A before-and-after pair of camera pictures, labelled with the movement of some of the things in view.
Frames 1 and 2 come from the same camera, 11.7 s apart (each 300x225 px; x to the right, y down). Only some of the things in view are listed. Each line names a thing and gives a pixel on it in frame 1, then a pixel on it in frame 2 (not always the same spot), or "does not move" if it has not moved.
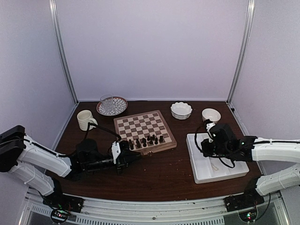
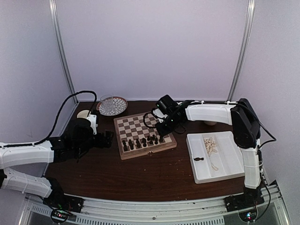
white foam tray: x=210 y=168 does not move
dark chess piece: x=138 y=144 does not move
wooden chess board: x=146 y=133 does not move
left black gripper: x=123 y=160 → x=108 y=139
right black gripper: x=206 y=152 → x=162 y=131
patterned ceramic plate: x=119 y=105 does not move
